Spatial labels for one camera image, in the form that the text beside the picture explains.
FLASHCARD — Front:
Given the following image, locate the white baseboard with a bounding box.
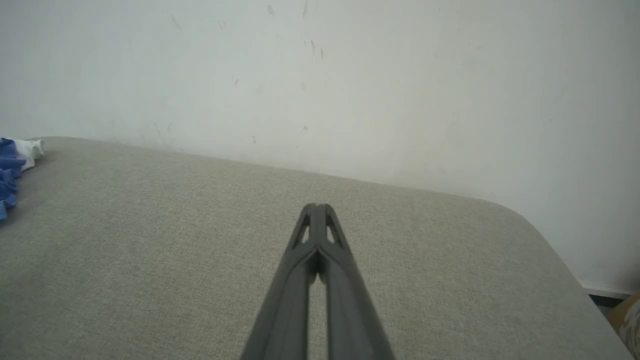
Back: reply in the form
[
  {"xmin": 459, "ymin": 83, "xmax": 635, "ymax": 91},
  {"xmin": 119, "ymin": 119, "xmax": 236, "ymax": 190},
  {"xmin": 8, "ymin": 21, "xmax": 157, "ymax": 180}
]
[{"xmin": 580, "ymin": 282, "xmax": 632, "ymax": 300}]

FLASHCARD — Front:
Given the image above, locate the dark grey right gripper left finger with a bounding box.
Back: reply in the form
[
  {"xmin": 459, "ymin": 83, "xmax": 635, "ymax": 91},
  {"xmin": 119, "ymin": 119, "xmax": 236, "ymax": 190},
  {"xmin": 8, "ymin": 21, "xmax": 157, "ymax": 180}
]
[{"xmin": 240, "ymin": 203, "xmax": 319, "ymax": 360}]

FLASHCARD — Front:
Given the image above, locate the tan cardboard box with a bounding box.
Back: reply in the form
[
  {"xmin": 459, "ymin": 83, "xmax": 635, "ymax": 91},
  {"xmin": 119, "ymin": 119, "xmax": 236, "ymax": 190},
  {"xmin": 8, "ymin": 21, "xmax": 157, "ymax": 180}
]
[{"xmin": 606, "ymin": 291, "xmax": 640, "ymax": 359}]

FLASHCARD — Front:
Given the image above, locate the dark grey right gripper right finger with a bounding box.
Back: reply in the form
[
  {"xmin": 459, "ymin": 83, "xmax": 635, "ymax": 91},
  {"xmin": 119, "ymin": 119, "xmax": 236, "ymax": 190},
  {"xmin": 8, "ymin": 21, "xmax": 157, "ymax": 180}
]
[{"xmin": 316, "ymin": 203, "xmax": 397, "ymax": 360}]

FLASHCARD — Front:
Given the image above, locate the blue and white t-shirt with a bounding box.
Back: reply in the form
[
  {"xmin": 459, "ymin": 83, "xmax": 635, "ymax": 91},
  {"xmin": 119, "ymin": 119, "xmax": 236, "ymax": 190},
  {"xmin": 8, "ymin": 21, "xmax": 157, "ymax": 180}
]
[{"xmin": 0, "ymin": 137, "xmax": 47, "ymax": 223}]

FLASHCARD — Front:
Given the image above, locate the grey fabric sofa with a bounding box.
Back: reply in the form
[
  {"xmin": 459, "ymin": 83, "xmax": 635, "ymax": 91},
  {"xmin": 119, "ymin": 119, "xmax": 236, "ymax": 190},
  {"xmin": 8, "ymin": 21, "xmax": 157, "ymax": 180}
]
[{"xmin": 0, "ymin": 136, "xmax": 636, "ymax": 360}]

